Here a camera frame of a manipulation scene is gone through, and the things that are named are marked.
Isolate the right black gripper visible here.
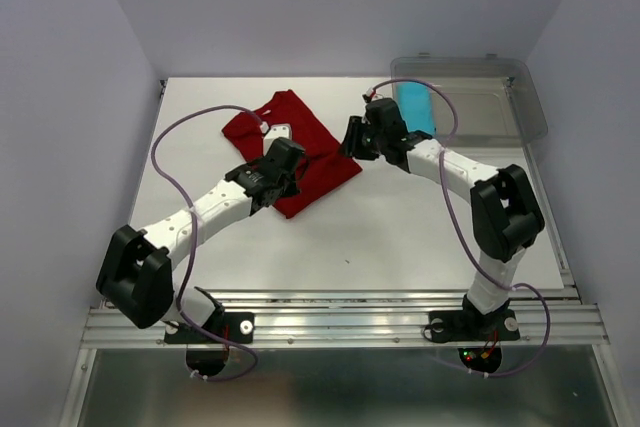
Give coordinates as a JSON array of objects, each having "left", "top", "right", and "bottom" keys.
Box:
[{"left": 334, "top": 116, "right": 386, "bottom": 161}]

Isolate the red t shirt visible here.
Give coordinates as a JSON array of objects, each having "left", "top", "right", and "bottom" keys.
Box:
[{"left": 221, "top": 89, "right": 364, "bottom": 220}]

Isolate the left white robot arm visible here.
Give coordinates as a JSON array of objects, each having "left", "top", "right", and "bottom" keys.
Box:
[{"left": 96, "top": 137, "right": 305, "bottom": 342}]

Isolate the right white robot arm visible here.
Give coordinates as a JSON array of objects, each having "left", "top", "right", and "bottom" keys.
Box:
[{"left": 341, "top": 98, "right": 545, "bottom": 343}]

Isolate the rolled light blue t shirt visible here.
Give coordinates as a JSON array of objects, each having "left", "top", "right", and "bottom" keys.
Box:
[{"left": 396, "top": 82, "right": 436, "bottom": 136}]

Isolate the clear plastic bin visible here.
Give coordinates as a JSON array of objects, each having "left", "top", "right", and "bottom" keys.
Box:
[{"left": 391, "top": 55, "right": 548, "bottom": 148}]

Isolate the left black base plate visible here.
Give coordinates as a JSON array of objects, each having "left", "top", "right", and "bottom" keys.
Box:
[{"left": 164, "top": 311, "right": 255, "bottom": 345}]

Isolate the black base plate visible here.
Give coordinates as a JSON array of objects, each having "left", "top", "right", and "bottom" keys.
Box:
[
  {"left": 422, "top": 310, "right": 521, "bottom": 344},
  {"left": 164, "top": 311, "right": 255, "bottom": 345}
]

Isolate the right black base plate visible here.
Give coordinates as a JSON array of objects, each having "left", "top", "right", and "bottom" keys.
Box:
[{"left": 422, "top": 310, "right": 521, "bottom": 344}]

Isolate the aluminium mounting rail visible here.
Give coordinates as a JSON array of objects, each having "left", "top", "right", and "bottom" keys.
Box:
[{"left": 79, "top": 289, "right": 612, "bottom": 348}]

